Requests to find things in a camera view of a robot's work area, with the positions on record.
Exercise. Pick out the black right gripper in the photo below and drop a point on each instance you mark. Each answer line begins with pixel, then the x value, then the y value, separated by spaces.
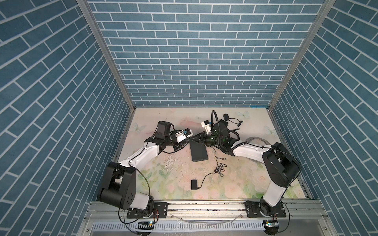
pixel 203 136

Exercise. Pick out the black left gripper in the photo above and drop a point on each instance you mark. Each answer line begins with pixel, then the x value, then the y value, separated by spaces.
pixel 179 144

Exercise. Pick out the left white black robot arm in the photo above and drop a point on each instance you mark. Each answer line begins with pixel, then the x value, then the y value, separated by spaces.
pixel 118 183

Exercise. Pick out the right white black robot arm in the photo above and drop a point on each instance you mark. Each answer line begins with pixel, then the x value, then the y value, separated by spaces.
pixel 281 166

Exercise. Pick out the black loose power adapter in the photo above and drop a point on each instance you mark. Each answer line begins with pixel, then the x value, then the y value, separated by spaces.
pixel 194 185

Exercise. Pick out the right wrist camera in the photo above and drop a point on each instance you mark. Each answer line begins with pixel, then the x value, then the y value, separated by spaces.
pixel 208 127

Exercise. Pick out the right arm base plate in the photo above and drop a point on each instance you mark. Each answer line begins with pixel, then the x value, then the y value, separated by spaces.
pixel 265 209

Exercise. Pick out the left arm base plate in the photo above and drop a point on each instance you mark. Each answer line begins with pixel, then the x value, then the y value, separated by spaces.
pixel 158 210

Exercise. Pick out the white slotted cable duct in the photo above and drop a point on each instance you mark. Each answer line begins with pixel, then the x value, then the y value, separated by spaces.
pixel 176 226

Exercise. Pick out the aluminium front rail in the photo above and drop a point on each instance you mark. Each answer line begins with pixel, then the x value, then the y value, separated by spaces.
pixel 213 210

